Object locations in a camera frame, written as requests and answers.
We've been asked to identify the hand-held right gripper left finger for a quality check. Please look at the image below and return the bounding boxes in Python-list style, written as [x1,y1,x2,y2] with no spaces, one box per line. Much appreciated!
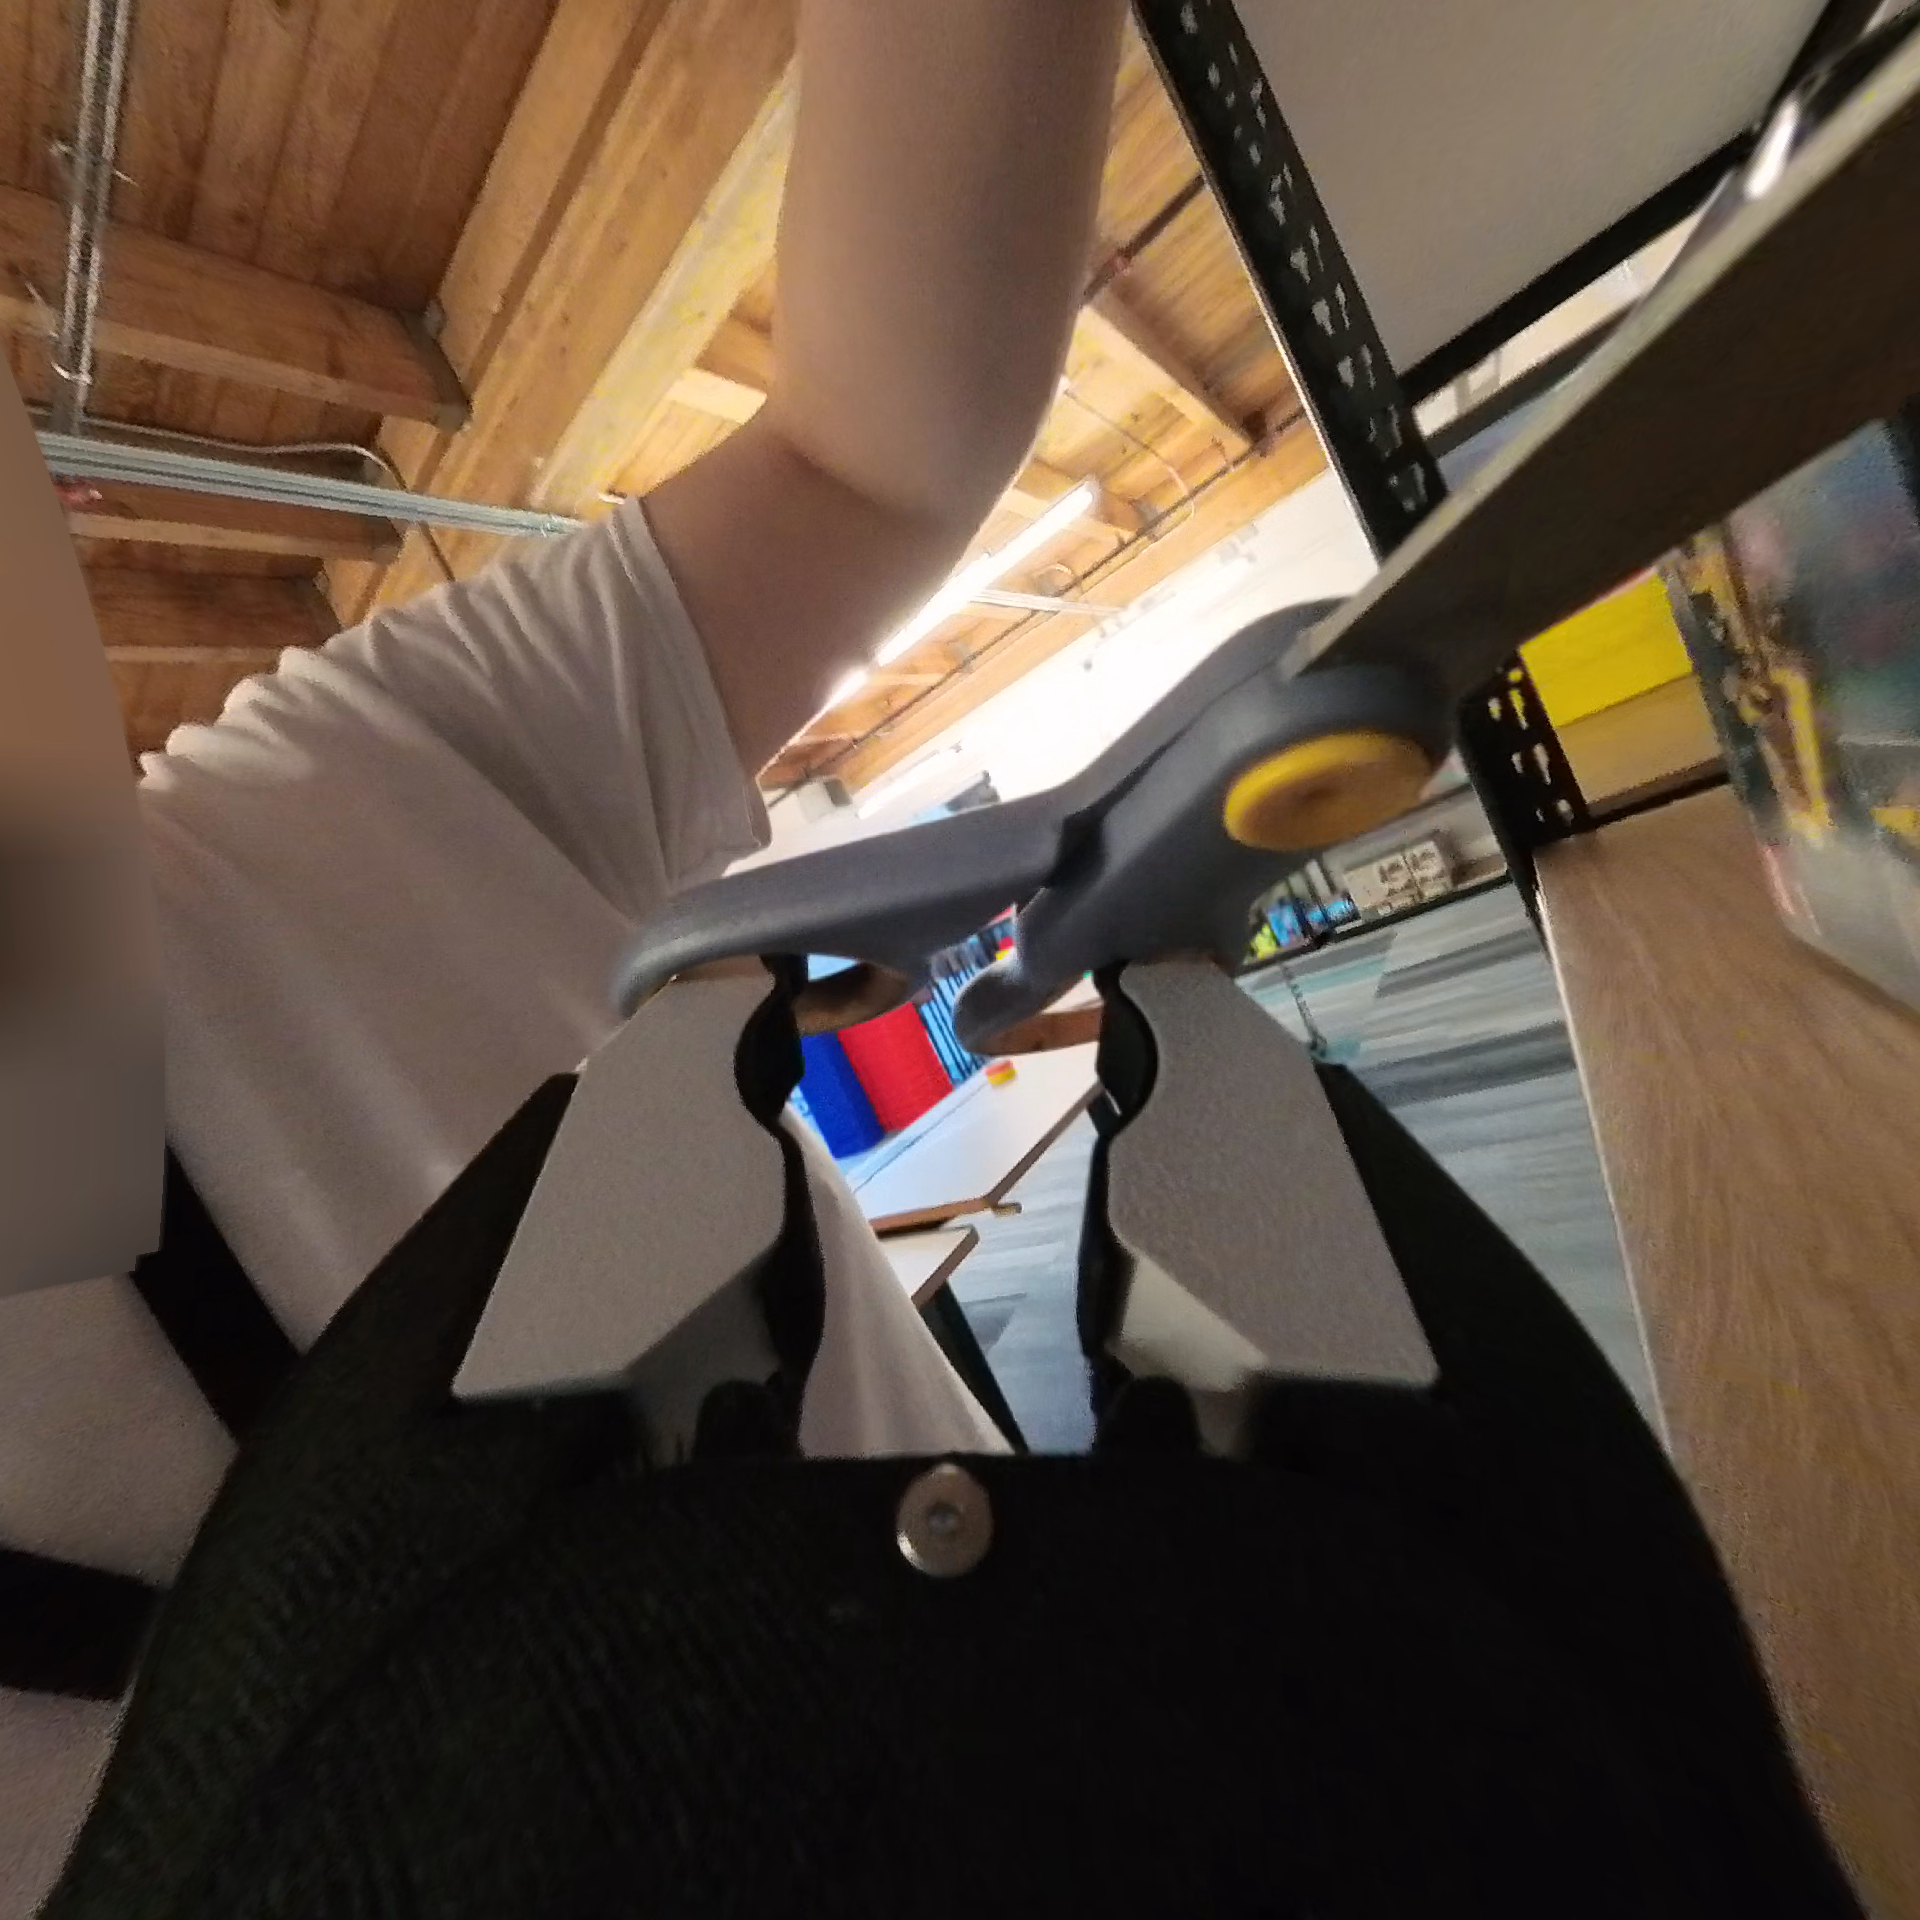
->
[450,960,824,1443]

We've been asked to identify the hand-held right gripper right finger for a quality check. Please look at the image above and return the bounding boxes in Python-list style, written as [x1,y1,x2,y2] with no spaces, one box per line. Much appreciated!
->
[1076,957,1447,1424]

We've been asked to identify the grey yellow scissors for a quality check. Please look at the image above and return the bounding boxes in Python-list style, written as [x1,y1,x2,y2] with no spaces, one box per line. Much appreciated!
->
[606,30,1920,1056]

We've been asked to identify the small black yellow toy box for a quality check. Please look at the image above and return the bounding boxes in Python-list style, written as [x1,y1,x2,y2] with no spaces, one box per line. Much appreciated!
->
[1657,420,1920,978]

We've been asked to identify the person's left forearm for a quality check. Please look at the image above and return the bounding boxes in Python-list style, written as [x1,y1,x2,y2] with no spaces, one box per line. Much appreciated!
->
[642,0,1131,782]

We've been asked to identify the blue foam block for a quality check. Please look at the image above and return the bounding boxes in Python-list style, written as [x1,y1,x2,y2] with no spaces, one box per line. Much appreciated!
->
[784,1032,877,1164]

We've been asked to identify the red foam block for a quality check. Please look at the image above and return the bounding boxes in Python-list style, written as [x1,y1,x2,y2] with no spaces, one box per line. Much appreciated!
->
[832,1003,962,1139]

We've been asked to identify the person's trouser leg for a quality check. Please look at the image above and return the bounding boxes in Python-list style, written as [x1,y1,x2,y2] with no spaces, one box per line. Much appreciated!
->
[0,1274,243,1579]

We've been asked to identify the yellow plastic bin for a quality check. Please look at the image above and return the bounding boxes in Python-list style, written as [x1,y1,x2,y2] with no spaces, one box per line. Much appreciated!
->
[1515,576,1691,727]

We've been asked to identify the long ceiling light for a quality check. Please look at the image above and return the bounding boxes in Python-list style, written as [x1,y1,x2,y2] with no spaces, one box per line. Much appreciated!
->
[870,476,1109,673]

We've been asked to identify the metal ceiling conduit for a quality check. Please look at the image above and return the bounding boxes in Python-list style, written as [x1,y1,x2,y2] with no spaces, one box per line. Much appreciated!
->
[36,432,585,541]

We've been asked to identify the black metal rack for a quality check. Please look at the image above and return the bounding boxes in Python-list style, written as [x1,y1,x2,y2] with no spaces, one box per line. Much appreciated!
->
[1133,0,1920,918]

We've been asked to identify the wooden rack shelf board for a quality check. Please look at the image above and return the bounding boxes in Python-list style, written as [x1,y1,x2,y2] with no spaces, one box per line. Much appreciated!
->
[1236,0,1854,370]

